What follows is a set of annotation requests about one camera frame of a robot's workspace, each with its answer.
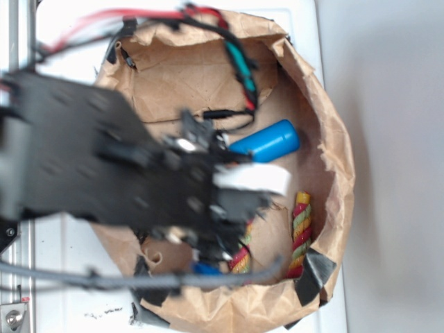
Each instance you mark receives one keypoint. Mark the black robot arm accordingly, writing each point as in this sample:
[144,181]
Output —
[82,150]

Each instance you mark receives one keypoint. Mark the black mounting plate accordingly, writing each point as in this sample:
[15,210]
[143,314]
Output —
[9,232]

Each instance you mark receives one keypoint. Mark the blue plastic bottle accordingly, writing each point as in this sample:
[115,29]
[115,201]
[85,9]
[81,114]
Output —
[270,143]

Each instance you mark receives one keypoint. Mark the brown paper bag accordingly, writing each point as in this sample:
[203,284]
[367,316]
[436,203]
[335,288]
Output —
[160,71]

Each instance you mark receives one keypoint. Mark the aluminium frame rail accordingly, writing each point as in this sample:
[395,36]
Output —
[17,37]

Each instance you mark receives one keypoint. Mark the silver corner bracket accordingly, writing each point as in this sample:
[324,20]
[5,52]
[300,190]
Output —
[14,318]

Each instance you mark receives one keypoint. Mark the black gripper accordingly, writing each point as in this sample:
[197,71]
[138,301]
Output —
[203,194]

